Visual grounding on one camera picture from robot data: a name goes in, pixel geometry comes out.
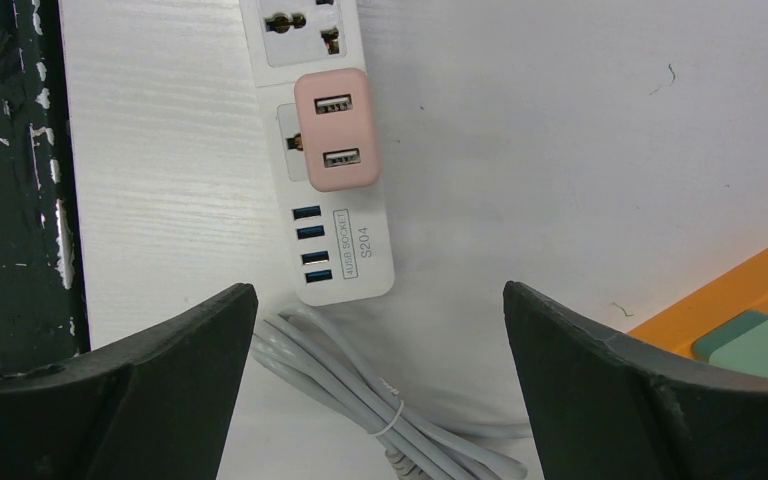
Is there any mint adapter on orange strip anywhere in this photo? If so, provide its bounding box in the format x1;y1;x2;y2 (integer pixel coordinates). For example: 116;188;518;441
692;310;768;378

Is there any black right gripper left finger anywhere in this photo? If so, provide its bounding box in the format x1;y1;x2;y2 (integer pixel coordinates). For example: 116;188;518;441
0;283;258;479

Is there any grey coiled orange strip cable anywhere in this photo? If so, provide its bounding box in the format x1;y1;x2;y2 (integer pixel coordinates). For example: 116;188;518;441
250;304;532;480

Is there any white power strip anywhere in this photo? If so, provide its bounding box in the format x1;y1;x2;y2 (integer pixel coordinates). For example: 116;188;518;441
240;1;395;306

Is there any orange power strip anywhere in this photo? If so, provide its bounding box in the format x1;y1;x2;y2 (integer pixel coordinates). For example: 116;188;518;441
629;248;768;360

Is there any pink adapter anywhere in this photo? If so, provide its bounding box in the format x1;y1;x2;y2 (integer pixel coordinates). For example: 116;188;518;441
293;68;381;193

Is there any black mounting base plate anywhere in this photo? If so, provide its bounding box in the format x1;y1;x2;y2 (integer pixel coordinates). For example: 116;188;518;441
0;1;90;376

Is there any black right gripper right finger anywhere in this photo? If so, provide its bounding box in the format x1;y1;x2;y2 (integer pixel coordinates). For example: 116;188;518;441
503;281;768;479

